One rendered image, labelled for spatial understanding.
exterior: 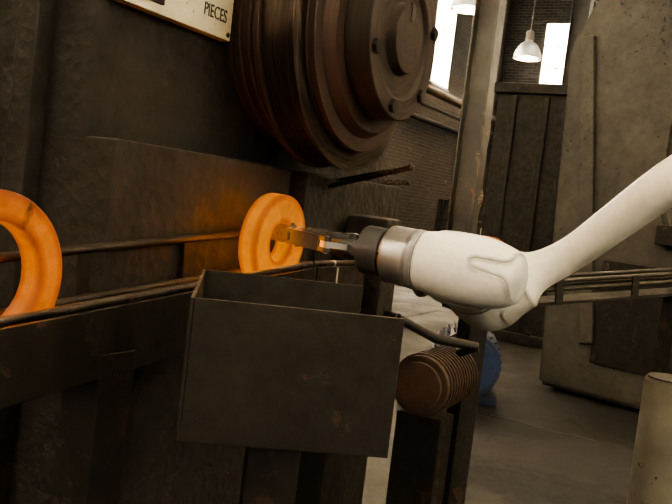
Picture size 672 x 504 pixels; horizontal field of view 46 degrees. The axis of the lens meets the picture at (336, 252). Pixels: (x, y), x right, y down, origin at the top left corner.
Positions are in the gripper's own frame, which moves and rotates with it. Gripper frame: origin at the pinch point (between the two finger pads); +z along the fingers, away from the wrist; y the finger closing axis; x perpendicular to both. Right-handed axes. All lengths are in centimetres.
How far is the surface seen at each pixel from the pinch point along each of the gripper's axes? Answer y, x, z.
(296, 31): -5.0, 31.3, -1.4
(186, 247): -15.2, -3.8, 5.7
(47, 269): -47.8, -5.1, -0.9
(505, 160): 427, 41, 90
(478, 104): 868, 132, 267
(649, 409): 76, -29, -55
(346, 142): 12.4, 16.5, -4.0
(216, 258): -5.9, -5.8, 6.6
